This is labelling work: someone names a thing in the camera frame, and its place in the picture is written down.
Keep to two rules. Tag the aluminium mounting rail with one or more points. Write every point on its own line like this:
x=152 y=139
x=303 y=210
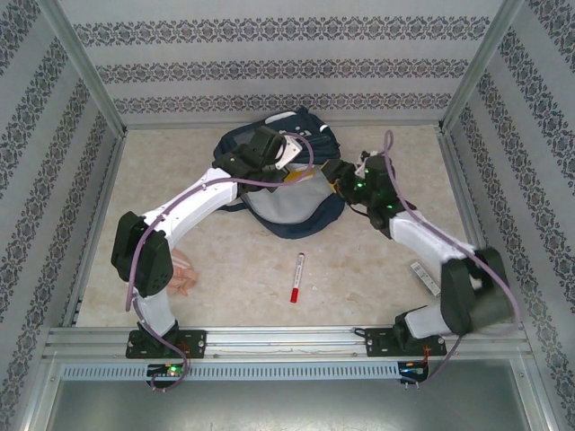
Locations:
x=287 y=341

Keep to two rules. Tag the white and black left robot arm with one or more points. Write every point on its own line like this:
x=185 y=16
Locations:
x=193 y=202

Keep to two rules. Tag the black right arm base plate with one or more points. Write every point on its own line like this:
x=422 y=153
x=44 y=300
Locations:
x=377 y=343

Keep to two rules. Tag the navy blue backpack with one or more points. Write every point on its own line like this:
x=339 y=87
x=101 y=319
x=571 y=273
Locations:
x=292 y=211

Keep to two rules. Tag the aluminium table back rail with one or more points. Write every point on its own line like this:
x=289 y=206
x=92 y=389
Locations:
x=179 y=124

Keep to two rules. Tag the red capped white marker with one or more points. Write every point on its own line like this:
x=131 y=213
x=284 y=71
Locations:
x=297 y=278

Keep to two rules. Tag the white ruler strip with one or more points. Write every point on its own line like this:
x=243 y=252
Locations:
x=426 y=279

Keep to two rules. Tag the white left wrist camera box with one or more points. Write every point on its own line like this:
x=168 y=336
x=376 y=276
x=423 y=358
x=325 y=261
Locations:
x=289 y=150

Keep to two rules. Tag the aluminium frame post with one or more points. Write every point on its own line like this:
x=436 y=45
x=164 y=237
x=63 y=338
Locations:
x=478 y=67
x=86 y=67

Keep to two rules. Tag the pink pencil case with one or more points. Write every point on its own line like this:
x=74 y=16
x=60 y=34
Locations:
x=184 y=274

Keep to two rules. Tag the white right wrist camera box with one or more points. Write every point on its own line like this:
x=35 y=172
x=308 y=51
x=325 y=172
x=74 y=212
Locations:
x=363 y=169

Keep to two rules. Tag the aluminium table side rail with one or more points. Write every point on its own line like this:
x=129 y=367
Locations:
x=104 y=202
x=458 y=179

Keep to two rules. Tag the grey metal shelf panel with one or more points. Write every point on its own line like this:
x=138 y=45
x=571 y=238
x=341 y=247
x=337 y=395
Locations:
x=287 y=408

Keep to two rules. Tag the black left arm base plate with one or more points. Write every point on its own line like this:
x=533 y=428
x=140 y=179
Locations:
x=193 y=343

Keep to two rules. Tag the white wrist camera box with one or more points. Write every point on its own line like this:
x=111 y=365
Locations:
x=363 y=169
x=289 y=150

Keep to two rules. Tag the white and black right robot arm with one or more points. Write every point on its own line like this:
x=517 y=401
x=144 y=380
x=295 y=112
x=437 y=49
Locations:
x=427 y=242

